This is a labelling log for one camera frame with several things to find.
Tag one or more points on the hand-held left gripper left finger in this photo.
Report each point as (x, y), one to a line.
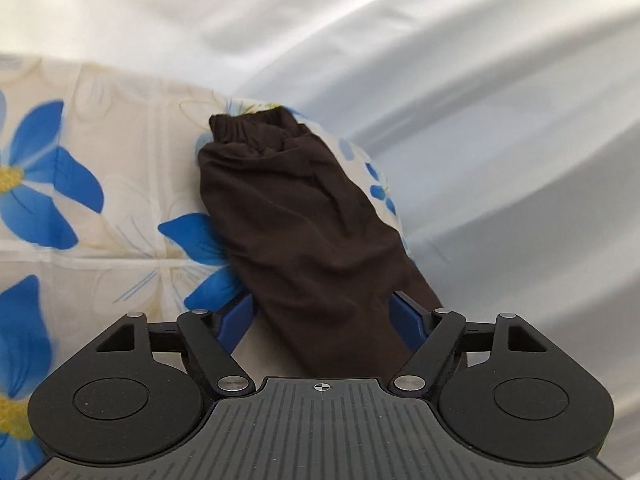
(241, 312)

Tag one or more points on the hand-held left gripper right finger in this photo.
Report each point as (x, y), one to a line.
(403, 316)

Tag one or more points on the blue floral bed sheet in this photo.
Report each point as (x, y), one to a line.
(120, 170)

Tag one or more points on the dark brown pants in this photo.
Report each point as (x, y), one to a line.
(305, 230)

